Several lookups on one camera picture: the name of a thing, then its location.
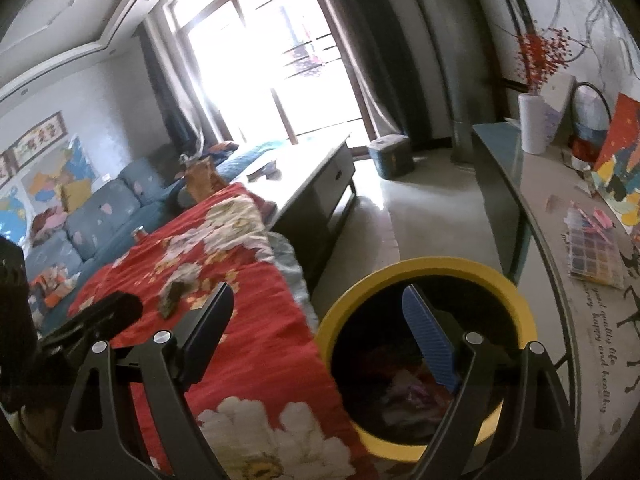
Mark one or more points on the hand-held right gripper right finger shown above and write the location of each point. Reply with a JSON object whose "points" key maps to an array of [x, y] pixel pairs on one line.
{"points": [[430, 340]]}

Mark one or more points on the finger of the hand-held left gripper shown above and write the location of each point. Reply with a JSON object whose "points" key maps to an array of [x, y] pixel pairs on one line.
{"points": [[110, 310]]}

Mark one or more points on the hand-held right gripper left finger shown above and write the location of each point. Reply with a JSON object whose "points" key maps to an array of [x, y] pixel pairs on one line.
{"points": [[210, 325]]}

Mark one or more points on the yellow round bin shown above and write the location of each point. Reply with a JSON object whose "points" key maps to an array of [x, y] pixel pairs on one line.
{"points": [[430, 266]]}

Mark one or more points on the pile of clothes on sofa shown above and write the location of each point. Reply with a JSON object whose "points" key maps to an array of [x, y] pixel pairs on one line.
{"points": [[52, 285]]}

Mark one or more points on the dark green wrapper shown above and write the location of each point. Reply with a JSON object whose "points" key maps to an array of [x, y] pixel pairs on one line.
{"points": [[172, 297]]}

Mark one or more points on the red floral blanket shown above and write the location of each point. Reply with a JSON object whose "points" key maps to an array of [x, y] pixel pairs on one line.
{"points": [[260, 320]]}

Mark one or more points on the metal drink can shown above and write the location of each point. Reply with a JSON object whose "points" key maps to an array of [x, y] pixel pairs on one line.
{"points": [[139, 235]]}

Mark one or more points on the blue fabric sofa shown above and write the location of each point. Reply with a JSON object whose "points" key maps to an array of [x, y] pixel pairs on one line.
{"points": [[100, 220]]}

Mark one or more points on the brown paper bag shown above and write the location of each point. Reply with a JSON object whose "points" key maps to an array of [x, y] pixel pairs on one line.
{"points": [[202, 182]]}

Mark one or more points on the glass-topped media cabinet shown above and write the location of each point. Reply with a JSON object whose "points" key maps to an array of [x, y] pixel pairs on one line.
{"points": [[540, 240]]}

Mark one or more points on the white coffee table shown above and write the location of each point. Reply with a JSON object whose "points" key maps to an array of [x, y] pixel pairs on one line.
{"points": [[305, 170]]}

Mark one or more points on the clear bead organiser box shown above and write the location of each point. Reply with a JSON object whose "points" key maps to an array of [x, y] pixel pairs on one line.
{"points": [[595, 255]]}

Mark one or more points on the blue storage box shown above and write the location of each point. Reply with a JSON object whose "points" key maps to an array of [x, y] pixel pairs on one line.
{"points": [[391, 156]]}

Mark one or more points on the silver standing air conditioner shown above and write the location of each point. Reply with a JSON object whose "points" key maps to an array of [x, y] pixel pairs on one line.
{"points": [[462, 125]]}

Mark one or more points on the dark curtain with grey lining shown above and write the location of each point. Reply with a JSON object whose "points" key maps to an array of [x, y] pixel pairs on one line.
{"points": [[170, 95], [395, 90]]}

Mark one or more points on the white cylindrical vase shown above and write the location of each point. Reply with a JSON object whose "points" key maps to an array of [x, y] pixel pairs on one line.
{"points": [[532, 125]]}

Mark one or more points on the colourful cartoon picture book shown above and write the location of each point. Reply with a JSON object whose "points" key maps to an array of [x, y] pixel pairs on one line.
{"points": [[620, 170]]}

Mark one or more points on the red berry branches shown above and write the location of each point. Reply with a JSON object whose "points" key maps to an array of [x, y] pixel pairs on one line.
{"points": [[545, 57]]}

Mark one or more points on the blue wall map poster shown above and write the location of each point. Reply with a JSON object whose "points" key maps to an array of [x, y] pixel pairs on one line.
{"points": [[10, 217]]}

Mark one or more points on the colourful wall map poster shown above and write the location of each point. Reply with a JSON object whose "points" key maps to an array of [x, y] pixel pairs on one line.
{"points": [[75, 165]]}

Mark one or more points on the framed wall picture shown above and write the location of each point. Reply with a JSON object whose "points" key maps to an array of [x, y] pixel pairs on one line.
{"points": [[35, 142]]}

